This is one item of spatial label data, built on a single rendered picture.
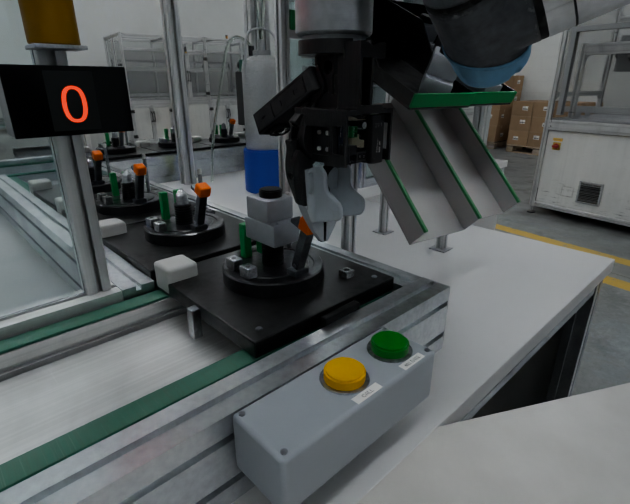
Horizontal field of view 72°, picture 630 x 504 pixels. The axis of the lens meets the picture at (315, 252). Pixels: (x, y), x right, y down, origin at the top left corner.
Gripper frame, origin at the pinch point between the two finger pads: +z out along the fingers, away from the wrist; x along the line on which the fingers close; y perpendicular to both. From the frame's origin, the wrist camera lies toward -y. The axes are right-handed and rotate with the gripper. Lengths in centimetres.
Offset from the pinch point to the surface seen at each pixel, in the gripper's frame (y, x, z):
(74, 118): -18.3, -19.1, -12.6
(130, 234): -40.8, -7.5, 9.1
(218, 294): -9.5, -8.7, 9.1
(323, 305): 1.8, -1.0, 9.1
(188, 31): -993, 533, -130
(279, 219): -7.2, -0.2, 0.4
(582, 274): 15, 61, 20
